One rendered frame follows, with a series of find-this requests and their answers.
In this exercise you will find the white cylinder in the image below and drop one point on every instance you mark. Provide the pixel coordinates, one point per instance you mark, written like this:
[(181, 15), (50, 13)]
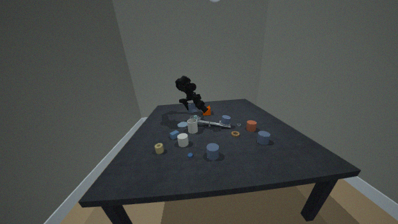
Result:
[(183, 140)]

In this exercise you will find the small yellow ring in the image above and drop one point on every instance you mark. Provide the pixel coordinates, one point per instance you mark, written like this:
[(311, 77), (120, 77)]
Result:
[(234, 134)]

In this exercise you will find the orange cylinder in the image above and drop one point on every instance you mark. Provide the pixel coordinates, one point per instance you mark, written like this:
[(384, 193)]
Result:
[(251, 126)]

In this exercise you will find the blue cylinder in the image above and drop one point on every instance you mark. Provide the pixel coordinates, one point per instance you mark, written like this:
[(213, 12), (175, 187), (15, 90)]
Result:
[(263, 137), (212, 151), (192, 108), (225, 119)]

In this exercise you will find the blue block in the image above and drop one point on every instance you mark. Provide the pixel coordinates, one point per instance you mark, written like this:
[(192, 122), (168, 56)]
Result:
[(174, 134)]

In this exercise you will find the pale blue round dish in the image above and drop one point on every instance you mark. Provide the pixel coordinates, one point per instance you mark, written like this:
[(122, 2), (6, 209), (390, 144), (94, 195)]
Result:
[(182, 124)]

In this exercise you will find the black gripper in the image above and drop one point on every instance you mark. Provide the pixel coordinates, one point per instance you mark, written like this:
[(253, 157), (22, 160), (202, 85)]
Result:
[(184, 101)]

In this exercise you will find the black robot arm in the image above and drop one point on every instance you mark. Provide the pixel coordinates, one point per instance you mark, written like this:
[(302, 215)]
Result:
[(183, 84)]

